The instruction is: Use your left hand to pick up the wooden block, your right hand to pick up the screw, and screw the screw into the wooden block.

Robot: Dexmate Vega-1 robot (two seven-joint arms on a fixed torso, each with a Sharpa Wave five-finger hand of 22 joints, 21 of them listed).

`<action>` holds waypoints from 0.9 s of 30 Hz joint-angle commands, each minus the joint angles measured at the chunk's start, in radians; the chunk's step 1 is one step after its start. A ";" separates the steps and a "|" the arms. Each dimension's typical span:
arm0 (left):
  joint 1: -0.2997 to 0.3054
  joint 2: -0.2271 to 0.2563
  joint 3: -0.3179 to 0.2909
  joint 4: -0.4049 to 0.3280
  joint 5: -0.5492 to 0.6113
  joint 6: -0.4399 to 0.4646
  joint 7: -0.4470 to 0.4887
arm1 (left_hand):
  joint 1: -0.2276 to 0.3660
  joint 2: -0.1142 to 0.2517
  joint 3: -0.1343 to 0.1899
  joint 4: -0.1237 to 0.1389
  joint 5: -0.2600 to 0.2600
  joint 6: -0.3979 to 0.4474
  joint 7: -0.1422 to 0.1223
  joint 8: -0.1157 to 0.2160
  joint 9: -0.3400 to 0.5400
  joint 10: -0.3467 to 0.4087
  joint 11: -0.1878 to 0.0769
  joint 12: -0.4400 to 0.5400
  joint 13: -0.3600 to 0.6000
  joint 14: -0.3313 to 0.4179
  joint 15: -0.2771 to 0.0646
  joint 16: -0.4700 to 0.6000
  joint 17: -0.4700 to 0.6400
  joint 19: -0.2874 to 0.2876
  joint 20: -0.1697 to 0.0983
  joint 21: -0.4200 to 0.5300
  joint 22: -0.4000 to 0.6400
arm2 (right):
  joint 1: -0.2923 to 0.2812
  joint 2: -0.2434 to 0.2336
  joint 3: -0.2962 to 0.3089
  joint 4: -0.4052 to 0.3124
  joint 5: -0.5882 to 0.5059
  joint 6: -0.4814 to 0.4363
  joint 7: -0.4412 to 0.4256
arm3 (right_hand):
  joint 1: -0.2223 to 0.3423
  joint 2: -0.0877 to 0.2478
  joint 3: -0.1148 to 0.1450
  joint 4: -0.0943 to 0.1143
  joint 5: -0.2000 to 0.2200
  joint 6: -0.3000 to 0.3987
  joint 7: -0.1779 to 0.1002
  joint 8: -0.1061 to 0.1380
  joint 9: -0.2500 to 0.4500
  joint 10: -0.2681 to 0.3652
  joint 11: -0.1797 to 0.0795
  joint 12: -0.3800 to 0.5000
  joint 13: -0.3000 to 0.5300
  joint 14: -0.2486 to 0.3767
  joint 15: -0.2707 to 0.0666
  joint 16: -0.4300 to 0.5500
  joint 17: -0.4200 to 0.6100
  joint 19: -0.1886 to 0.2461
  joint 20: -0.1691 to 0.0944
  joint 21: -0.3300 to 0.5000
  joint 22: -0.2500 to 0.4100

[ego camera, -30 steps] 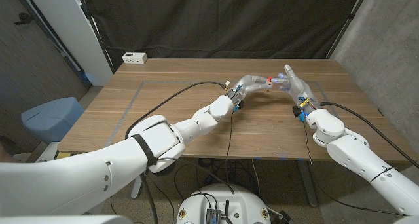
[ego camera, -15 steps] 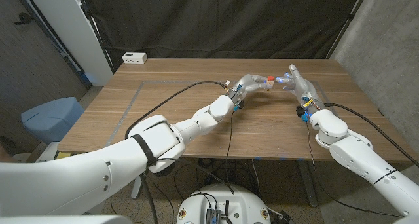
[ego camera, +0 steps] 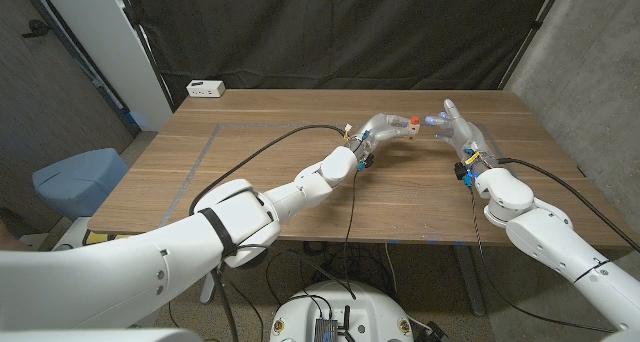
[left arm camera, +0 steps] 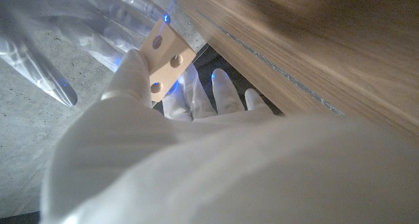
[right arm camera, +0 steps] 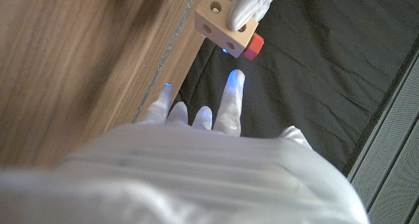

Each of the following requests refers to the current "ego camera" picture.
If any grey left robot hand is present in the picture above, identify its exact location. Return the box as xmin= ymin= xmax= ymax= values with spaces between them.
xmin=348 ymin=113 xmax=421 ymax=158

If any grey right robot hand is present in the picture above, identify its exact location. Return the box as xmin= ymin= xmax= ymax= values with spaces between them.
xmin=424 ymin=98 xmax=501 ymax=174

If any black backdrop curtain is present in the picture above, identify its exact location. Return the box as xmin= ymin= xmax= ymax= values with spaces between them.
xmin=122 ymin=0 xmax=566 ymax=108

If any black backdrop stand pole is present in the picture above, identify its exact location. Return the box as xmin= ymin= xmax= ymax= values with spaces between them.
xmin=498 ymin=0 xmax=569 ymax=91
xmin=113 ymin=0 xmax=176 ymax=112

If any grey table leg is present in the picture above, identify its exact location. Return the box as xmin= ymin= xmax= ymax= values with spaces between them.
xmin=453 ymin=244 xmax=487 ymax=317

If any white robot torso base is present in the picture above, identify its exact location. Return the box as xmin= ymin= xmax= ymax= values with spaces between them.
xmin=269 ymin=280 xmax=415 ymax=342

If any white power strip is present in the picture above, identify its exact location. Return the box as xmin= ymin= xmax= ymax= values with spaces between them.
xmin=185 ymin=79 xmax=226 ymax=99

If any small grey electronics box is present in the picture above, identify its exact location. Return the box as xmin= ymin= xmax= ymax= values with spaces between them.
xmin=313 ymin=317 xmax=340 ymax=342

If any white table leg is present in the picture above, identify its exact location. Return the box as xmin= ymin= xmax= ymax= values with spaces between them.
xmin=199 ymin=269 xmax=220 ymax=304

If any white cabinet panel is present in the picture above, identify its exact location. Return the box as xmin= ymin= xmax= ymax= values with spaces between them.
xmin=37 ymin=0 xmax=174 ymax=132

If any blue padded stool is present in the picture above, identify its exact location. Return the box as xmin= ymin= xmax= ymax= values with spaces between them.
xmin=31 ymin=147 xmax=130 ymax=221

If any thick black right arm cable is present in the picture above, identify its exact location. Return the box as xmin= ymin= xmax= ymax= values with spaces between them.
xmin=497 ymin=157 xmax=640 ymax=253

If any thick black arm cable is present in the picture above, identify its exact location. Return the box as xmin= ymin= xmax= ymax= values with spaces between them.
xmin=497 ymin=157 xmax=640 ymax=253
xmin=188 ymin=124 xmax=350 ymax=342

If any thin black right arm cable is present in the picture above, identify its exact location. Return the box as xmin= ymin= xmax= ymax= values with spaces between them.
xmin=469 ymin=185 xmax=619 ymax=333

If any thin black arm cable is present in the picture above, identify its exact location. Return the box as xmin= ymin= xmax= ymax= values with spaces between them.
xmin=234 ymin=169 xmax=362 ymax=301
xmin=469 ymin=185 xmax=619 ymax=333

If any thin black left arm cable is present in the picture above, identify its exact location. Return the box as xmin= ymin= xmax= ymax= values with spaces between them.
xmin=234 ymin=169 xmax=362 ymax=301

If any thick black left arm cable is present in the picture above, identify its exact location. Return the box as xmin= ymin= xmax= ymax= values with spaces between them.
xmin=188 ymin=124 xmax=350 ymax=342

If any white floor cable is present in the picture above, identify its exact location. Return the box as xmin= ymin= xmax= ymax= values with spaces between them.
xmin=383 ymin=241 xmax=400 ymax=297

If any white floor base plate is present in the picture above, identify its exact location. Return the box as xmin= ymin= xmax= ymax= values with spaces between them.
xmin=52 ymin=216 xmax=131 ymax=252

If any black door handle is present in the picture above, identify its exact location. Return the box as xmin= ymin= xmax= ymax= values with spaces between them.
xmin=20 ymin=19 xmax=51 ymax=38

